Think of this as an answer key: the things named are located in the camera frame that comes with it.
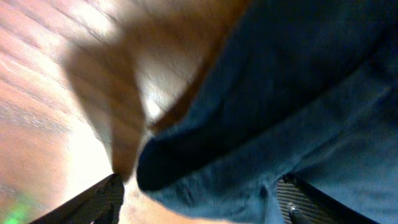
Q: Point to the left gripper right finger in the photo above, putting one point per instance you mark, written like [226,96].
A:
[303,203]

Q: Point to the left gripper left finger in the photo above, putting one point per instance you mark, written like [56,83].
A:
[99,204]

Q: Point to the dark navy shorts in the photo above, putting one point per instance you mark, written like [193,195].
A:
[307,88]

